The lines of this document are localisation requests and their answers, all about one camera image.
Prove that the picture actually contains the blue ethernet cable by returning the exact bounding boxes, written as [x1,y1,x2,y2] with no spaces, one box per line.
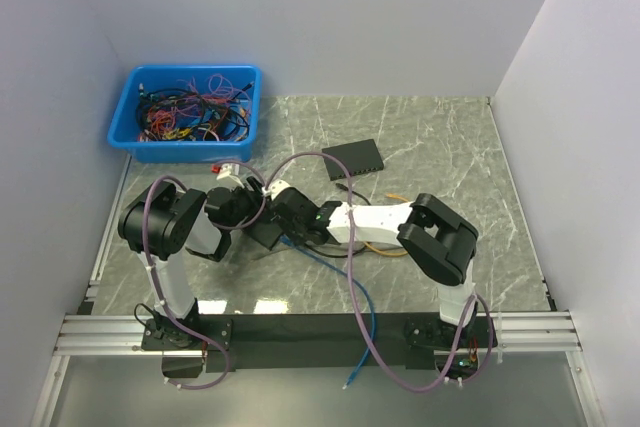
[279,236,376,391]

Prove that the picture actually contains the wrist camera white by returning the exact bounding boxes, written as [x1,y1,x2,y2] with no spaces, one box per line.
[262,179,290,200]
[211,162,243,188]

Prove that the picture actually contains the orange ethernet cable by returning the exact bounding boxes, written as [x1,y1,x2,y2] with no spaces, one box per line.
[362,192,411,258]

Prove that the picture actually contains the blue plastic bin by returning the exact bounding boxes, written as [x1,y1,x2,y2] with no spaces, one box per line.
[108,64,261,163]

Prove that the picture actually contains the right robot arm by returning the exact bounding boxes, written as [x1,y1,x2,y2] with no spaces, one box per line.
[269,182,497,347]

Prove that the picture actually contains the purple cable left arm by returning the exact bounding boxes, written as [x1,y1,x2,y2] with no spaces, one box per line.
[142,160,269,391]

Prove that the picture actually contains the aluminium rail frame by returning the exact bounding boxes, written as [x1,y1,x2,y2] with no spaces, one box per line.
[52,96,586,426]

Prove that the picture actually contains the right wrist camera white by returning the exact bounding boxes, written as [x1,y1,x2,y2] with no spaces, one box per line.
[262,179,290,200]

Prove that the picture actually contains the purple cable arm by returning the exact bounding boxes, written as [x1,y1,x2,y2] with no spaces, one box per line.
[142,160,269,391]
[264,151,496,392]

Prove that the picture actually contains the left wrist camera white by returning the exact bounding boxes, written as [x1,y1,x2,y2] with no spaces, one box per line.
[211,162,243,188]

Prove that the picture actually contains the tangled coloured cables bundle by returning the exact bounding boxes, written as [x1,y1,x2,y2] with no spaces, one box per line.
[134,73,255,144]

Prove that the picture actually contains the black network switch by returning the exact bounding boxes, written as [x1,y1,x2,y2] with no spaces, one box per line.
[321,139,384,176]
[243,211,283,251]

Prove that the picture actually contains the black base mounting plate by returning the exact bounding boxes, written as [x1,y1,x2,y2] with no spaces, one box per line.
[142,312,501,374]

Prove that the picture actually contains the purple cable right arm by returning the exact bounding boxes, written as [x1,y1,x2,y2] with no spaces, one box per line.
[264,151,496,392]

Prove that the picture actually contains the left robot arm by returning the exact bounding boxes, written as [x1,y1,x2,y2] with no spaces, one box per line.
[117,175,263,349]

